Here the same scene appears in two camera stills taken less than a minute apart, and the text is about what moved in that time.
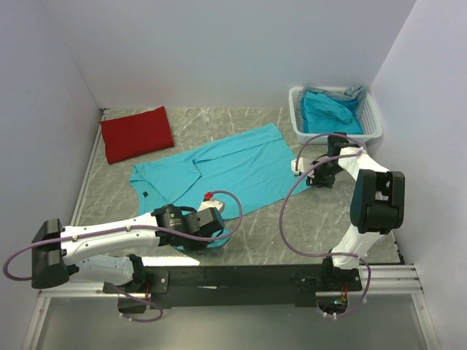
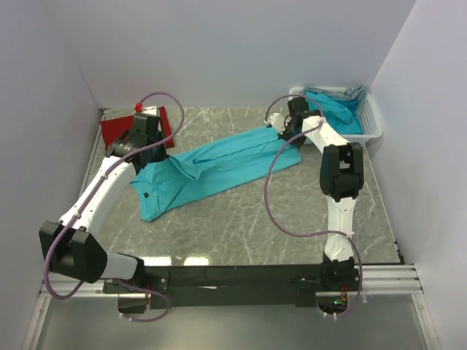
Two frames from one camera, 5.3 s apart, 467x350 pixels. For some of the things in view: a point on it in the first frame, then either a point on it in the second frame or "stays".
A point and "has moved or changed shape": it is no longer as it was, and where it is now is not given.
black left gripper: [200, 249] → [161, 156]
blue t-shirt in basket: [322, 114] stays
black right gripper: [322, 184] → [283, 136]
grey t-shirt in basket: [354, 92] stays
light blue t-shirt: [258, 167] has moved or changed shape
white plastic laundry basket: [367, 114] stays
